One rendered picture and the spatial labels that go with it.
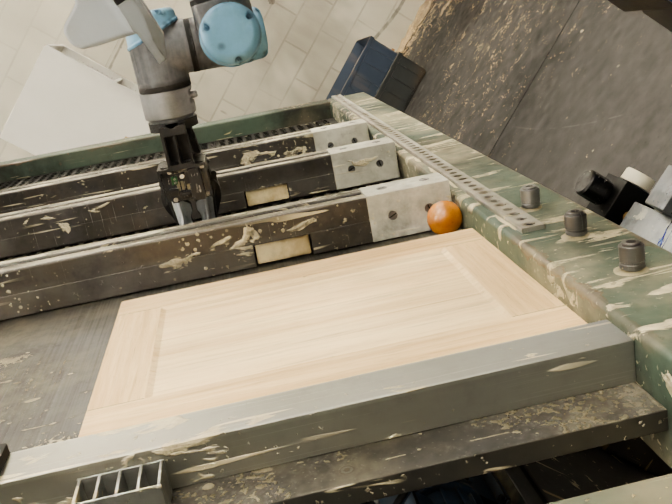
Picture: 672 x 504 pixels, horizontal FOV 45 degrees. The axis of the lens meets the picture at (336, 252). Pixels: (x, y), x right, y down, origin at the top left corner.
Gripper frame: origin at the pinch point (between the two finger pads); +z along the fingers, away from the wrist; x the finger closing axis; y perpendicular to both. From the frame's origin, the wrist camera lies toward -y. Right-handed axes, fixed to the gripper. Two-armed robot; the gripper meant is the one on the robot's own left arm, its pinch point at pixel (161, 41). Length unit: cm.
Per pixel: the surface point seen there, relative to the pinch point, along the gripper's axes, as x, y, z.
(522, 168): -244, -78, 111
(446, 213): -44, -17, 40
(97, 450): 2.9, 22.8, 23.7
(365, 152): -86, -15, 35
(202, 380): -11.4, 16.2, 28.7
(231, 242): -49, 11, 27
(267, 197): -87, 5, 32
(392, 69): -453, -86, 82
